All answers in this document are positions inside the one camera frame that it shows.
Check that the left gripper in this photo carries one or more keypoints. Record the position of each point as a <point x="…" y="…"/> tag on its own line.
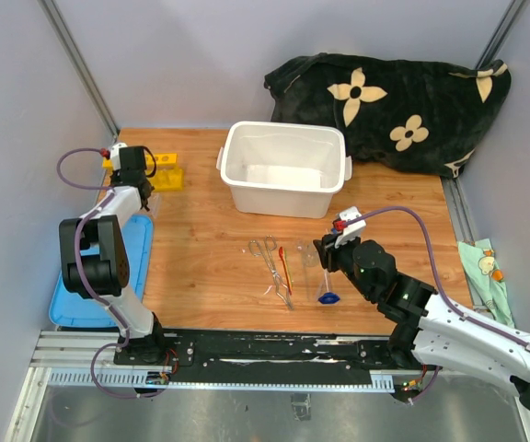
<point x="116" y="176"/>

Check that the green printed cloth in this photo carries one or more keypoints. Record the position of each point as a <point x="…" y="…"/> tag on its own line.
<point x="486" y="278"/>

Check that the red yellow green spatula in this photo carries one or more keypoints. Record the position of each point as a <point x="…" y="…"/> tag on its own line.
<point x="286" y="269"/>

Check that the blue plastic tray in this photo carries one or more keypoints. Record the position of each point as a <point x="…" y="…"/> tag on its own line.
<point x="72" y="311"/>

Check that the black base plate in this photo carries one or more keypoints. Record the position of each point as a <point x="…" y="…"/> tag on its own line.
<point x="262" y="359"/>

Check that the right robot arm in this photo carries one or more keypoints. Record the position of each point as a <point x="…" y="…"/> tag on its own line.
<point x="431" y="328"/>

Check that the clear acrylic tube rack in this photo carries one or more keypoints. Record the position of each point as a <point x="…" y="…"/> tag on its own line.
<point x="152" y="206"/>

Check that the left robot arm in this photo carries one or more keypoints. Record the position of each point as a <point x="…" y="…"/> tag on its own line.
<point x="94" y="261"/>

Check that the white plastic bin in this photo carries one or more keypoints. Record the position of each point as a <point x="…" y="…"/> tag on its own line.
<point x="284" y="169"/>

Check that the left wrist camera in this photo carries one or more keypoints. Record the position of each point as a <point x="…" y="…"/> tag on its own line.
<point x="111" y="156"/>

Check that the small glass beaker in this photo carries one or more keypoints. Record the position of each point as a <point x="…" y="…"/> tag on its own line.
<point x="309" y="255"/>

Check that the metal crucible tongs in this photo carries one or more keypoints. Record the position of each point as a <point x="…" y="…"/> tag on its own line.
<point x="265" y="248"/>

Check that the yellow test tube rack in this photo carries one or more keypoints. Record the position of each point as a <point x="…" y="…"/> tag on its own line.
<point x="169" y="175"/>

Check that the black floral blanket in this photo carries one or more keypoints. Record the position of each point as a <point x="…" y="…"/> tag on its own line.
<point x="411" y="116"/>

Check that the graduated cylinder blue base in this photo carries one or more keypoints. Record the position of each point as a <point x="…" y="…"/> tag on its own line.
<point x="326" y="295"/>

